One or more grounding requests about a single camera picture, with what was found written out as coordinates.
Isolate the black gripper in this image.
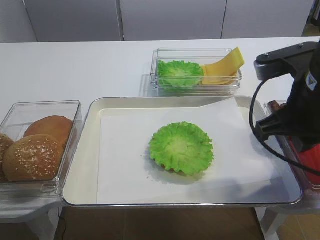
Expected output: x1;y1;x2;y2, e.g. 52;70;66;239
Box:
255;51;320;152

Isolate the upright yellow cheese slice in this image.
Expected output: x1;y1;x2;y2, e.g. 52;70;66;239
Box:
202;47;245;79

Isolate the flat yellow cheese slice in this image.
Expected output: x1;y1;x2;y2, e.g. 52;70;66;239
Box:
200;71;237;86

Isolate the clear lettuce cheese container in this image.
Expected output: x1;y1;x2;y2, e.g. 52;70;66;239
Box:
149;48;243;97

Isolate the clear patty tomato container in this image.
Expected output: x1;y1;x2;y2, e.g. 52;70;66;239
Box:
264;101;320;201

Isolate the green lettuce leaf on tray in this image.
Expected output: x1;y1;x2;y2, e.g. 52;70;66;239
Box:
148;121;214;176

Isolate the green lettuce in container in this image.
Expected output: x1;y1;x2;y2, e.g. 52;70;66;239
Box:
157;60;205;89

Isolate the bun bottom under lettuce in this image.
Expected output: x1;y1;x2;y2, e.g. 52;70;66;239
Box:
160;164;185;174

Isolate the white parchment paper sheet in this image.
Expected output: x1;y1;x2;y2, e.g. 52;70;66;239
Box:
97;97;281;204

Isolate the white metal tray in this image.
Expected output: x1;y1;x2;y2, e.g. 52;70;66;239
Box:
63;96;303;207

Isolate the plain brown bun back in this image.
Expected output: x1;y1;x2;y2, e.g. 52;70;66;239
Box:
23;115;73;149

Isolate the clear bun container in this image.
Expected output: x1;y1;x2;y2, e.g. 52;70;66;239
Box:
0;100;83;200

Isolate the sesame bun top front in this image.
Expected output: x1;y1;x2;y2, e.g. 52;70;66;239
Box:
2;134;64;182

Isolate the sesame bun at left edge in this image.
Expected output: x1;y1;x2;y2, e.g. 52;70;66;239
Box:
0;133;14;182

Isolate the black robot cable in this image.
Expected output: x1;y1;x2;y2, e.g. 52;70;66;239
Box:
249;80;320;174

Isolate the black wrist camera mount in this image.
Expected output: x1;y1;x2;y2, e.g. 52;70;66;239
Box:
254;41;320;82

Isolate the black floor cable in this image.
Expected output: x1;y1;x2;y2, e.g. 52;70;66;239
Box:
57;206;67;240

